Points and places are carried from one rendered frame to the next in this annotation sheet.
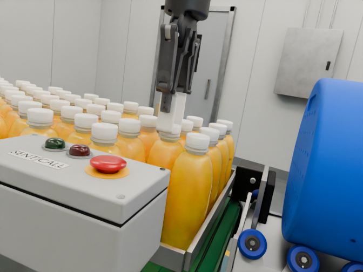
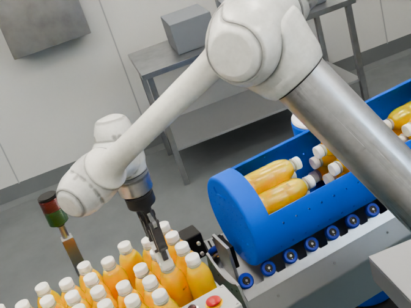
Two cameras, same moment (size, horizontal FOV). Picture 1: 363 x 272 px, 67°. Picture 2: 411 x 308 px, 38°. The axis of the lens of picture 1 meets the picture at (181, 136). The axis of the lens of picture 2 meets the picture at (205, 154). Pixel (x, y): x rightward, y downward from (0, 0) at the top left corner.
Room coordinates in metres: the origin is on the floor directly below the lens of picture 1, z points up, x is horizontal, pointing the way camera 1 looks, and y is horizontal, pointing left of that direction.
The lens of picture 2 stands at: (-0.72, 0.68, 2.01)
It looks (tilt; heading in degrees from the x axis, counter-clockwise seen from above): 25 degrees down; 324
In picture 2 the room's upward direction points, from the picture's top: 18 degrees counter-clockwise
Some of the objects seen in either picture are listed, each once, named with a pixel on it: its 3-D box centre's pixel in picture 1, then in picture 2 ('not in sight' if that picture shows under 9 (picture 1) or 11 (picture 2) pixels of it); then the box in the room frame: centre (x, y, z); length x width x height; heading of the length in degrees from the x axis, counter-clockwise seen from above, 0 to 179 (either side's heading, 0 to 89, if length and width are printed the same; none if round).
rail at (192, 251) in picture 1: (219, 204); not in sight; (0.51, -0.10, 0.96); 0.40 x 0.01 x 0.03; 162
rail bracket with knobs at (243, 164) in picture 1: (247, 183); (191, 246); (0.69, -0.19, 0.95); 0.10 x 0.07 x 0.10; 162
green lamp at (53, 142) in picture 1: (55, 143); not in sight; (0.30, 0.14, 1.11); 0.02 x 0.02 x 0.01
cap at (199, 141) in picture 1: (196, 143); (192, 260); (0.44, -0.03, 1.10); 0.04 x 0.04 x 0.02
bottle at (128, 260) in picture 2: not in sight; (136, 274); (0.69, 0.02, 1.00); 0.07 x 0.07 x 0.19
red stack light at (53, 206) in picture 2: not in sight; (50, 203); (0.95, 0.08, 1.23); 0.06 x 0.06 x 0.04
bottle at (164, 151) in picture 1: (163, 182); (178, 293); (0.50, 0.02, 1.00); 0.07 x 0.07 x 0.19
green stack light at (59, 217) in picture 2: not in sight; (55, 215); (0.95, 0.08, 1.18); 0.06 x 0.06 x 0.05
